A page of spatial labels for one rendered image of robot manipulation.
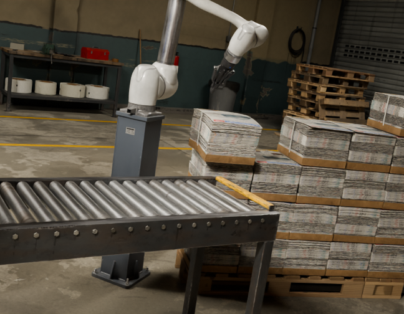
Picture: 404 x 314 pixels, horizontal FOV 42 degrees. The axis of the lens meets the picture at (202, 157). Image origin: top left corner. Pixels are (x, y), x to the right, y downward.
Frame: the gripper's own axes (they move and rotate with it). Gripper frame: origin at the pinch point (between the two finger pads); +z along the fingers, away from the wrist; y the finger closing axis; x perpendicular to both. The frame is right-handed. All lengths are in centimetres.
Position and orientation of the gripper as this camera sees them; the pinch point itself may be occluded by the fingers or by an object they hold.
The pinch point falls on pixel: (214, 86)
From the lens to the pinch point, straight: 297.7
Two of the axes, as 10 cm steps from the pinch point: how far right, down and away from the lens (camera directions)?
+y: -8.8, -1.3, -4.5
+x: 2.1, 7.5, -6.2
